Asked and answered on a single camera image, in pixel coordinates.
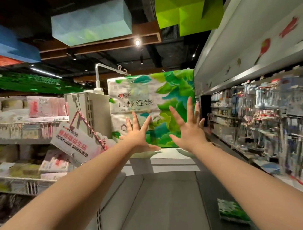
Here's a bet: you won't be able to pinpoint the small green leaf tissue pack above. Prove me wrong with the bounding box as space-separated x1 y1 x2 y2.
217 198 251 224

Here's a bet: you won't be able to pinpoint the white header panel with decals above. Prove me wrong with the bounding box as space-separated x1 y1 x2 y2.
194 0 303 96

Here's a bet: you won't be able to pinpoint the metal ceiling vent grille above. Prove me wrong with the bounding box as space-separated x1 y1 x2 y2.
161 25 179 41

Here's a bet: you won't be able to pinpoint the person's right forearm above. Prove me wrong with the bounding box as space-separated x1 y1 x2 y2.
187 141 303 230

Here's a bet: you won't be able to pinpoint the white store shelving unit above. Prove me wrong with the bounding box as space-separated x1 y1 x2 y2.
0 95 78 197

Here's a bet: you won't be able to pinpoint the red white twisted rope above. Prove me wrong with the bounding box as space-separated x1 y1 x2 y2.
68 110 107 151

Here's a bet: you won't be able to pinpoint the person's right hand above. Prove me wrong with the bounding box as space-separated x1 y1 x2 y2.
169 97 209 152

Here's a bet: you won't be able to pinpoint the pile of white tissue packs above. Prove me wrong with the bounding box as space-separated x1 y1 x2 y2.
0 97 29 120

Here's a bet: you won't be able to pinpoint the bright green ceiling block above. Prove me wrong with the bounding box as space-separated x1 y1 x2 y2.
155 0 224 37

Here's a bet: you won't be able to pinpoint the white hanging promotion sign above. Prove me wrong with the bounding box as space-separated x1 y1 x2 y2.
50 122 116 164

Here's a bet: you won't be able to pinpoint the stack of pink tissue packs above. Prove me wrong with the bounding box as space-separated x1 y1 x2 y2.
26 96 69 118

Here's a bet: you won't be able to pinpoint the white display platform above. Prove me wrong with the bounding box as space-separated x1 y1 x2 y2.
119 147 202 177

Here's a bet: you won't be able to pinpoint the pink flat tissue packets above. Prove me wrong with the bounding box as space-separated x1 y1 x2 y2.
39 149 77 174

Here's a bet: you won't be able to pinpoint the person's left hand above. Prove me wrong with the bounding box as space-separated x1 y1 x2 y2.
119 111 161 154

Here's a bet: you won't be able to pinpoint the green foliage decoration band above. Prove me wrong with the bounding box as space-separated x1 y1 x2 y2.
0 72 84 94

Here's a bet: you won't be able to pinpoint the shelves of hanging packaged goods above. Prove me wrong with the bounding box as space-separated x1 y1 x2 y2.
208 71 303 184

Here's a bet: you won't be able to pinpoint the light blue ceiling block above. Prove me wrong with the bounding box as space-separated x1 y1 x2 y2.
51 0 133 47

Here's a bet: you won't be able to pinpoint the white strip light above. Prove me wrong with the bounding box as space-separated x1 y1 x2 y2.
30 67 62 79

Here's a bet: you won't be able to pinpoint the beige shelf end panel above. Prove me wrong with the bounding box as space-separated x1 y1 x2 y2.
64 92 112 142

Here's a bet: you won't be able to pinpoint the large green leaf tissue pack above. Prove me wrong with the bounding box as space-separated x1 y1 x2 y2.
107 68 196 158

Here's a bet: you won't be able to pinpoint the person's left forearm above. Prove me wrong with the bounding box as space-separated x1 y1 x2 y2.
0 140 136 230

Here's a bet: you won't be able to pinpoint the dark blue ceiling block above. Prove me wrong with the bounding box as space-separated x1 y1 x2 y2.
0 25 41 64

